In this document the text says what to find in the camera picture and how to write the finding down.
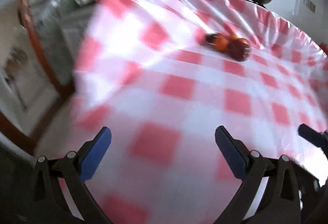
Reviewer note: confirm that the dark purple fruit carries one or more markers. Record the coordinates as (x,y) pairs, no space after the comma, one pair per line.
(238,51)

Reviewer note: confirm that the dark passion fruit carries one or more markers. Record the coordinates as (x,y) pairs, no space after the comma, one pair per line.
(210,38)

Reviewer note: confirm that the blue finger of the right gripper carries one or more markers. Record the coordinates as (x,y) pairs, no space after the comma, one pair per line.
(318,139)

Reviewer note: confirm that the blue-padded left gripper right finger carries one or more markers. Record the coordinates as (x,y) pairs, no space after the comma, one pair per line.
(280,202)

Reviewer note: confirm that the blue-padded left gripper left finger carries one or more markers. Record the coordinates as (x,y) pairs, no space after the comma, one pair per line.
(77,167)

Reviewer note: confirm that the wall socket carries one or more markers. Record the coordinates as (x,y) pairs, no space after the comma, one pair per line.
(310,5)

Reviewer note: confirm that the wooden door frame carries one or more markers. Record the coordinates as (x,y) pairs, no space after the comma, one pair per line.
(64,92)

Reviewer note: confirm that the red white checkered tablecloth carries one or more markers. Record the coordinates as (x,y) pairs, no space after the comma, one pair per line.
(145,72)

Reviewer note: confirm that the small orange mandarin rear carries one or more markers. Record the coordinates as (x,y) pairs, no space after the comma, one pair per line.
(235,37)

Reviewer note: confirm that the small orange mandarin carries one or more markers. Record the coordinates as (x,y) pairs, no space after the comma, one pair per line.
(235,37)
(221,43)

